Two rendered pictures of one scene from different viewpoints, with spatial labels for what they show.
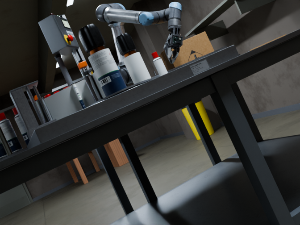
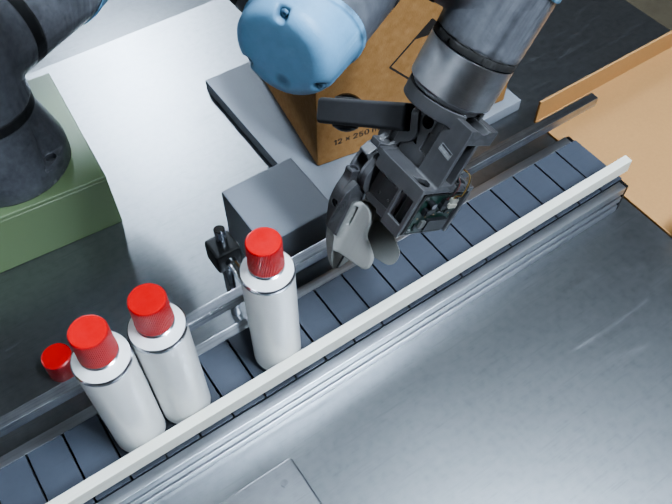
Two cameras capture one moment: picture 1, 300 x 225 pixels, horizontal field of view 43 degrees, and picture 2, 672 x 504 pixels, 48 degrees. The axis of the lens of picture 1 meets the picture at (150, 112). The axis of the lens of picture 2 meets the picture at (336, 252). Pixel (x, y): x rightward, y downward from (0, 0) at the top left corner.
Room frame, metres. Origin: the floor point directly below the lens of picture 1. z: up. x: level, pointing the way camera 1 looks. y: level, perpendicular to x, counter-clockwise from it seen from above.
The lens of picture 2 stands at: (1.82, -0.14, 1.60)
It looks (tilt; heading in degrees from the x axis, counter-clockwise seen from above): 54 degrees down; 347
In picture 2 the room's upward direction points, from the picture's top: straight up
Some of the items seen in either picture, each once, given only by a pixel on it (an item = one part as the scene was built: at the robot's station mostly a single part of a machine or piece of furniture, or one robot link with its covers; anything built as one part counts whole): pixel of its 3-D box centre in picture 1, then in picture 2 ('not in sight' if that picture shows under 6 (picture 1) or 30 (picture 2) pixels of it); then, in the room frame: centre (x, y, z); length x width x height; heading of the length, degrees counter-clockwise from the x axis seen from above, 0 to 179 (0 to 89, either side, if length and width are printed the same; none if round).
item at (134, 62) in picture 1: (134, 63); not in sight; (1.86, -0.03, 1.03); 0.09 x 0.09 x 0.30
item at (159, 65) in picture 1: (161, 68); (271, 303); (2.21, -0.16, 0.98); 0.05 x 0.05 x 0.20
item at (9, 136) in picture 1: (9, 132); not in sight; (1.89, 0.67, 0.98); 0.05 x 0.05 x 0.20
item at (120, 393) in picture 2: not in sight; (117, 387); (2.15, -0.01, 0.98); 0.05 x 0.05 x 0.20
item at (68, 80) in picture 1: (65, 72); not in sight; (2.13, 0.33, 1.18); 0.04 x 0.04 x 0.21
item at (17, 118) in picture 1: (23, 126); not in sight; (1.91, 0.60, 0.98); 0.05 x 0.05 x 0.20
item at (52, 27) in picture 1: (59, 35); not in sight; (2.13, 0.27, 1.38); 0.17 x 0.10 x 0.19; 167
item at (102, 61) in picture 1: (102, 60); not in sight; (1.47, 0.08, 1.04); 0.09 x 0.09 x 0.29
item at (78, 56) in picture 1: (84, 69); not in sight; (2.21, 0.24, 1.17); 0.04 x 0.04 x 0.67; 22
